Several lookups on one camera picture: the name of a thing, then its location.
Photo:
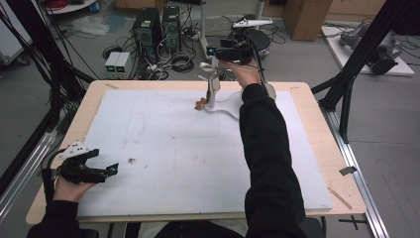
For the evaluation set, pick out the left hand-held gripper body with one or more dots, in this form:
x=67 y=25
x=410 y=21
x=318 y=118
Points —
x=79 y=173

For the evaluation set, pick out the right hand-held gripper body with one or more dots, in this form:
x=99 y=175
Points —
x=239 y=51

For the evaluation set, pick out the white key stand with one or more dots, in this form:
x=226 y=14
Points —
x=213 y=99

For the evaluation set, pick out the person's left hand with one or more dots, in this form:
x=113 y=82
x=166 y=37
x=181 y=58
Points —
x=67 y=191

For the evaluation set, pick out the person's right hand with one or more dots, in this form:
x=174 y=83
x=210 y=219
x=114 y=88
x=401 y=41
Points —
x=246 y=74

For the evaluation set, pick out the grey metal stand leg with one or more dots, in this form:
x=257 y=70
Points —
x=204 y=26

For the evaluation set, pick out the black round stool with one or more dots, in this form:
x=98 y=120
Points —
x=263 y=39

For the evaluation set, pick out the slim black computer tower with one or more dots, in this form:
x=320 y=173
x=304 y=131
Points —
x=171 y=28

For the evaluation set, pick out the white foam mat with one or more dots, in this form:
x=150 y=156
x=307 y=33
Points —
x=178 y=158

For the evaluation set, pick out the large black computer tower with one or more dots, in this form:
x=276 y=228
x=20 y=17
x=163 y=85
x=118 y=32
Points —
x=147 y=33

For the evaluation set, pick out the cardboard box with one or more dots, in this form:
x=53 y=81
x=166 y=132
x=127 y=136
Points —
x=307 y=18

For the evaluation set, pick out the grey bench power supply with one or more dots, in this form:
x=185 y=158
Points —
x=111 y=64
x=123 y=64

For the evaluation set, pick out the person's torso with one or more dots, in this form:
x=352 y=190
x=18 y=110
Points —
x=198 y=231

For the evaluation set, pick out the white floor platform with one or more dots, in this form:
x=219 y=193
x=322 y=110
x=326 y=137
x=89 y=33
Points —
x=346 y=56

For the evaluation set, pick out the clear plastic bag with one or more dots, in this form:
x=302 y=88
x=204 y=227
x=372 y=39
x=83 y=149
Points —
x=90 y=25

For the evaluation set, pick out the grey robot device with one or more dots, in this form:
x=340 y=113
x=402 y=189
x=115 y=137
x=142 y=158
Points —
x=383 y=53

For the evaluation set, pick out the white round table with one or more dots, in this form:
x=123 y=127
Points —
x=72 y=6

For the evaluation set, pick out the black tape piece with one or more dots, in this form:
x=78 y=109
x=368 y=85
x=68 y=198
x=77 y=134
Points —
x=348 y=170

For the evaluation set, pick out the thin wooden stick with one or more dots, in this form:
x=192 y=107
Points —
x=340 y=198

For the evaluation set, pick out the aluminium rail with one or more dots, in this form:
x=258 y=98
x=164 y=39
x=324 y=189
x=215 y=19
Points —
x=360 y=185
x=20 y=185

